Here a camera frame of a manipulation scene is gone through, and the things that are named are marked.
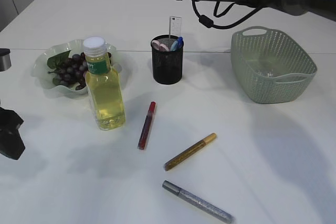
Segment black cable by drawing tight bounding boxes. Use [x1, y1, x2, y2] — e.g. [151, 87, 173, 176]
[191, 0, 289, 30]

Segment light green wavy plate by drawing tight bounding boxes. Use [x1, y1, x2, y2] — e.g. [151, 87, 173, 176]
[33, 40, 117, 95]

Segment yellow tea bottle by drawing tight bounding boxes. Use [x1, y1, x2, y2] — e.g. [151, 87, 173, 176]
[83, 36, 125, 130]

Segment gold glitter pen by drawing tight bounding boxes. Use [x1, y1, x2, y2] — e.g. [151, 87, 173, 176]
[163, 133, 217, 171]

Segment black mesh pen holder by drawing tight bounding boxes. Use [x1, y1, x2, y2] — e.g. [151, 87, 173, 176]
[150, 35, 184, 85]

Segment purple artificial grape bunch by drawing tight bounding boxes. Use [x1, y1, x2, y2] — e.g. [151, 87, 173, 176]
[47, 49, 112, 91]

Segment clear plastic ruler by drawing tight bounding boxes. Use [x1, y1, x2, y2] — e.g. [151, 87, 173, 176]
[169, 16, 182, 38]

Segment red glitter pen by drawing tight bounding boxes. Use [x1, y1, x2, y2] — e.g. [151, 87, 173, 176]
[138, 101, 156, 150]

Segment pink handled scissors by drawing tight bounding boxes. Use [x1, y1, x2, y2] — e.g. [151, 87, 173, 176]
[151, 40, 170, 51]

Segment green woven plastic basket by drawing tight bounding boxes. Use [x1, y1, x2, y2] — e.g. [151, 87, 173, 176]
[230, 26, 318, 104]

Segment silver glitter pen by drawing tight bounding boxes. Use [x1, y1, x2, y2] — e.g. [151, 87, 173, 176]
[162, 180, 235, 223]

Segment blue handled scissors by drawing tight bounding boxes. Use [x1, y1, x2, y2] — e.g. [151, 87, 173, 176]
[170, 37, 183, 51]

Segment clear plastic sheet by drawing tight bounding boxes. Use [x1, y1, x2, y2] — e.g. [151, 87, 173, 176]
[256, 68, 274, 78]

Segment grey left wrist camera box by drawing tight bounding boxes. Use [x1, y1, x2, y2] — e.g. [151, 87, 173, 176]
[0, 48, 12, 72]

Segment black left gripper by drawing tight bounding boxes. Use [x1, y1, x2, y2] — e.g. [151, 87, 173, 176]
[1, 108, 25, 160]

